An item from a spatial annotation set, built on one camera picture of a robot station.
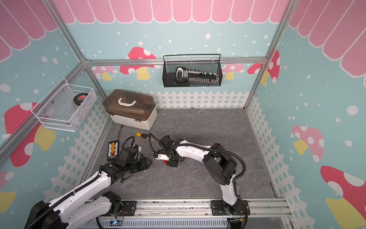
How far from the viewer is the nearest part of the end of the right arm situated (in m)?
0.65

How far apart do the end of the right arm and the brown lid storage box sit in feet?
1.00

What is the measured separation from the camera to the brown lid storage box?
95 cm
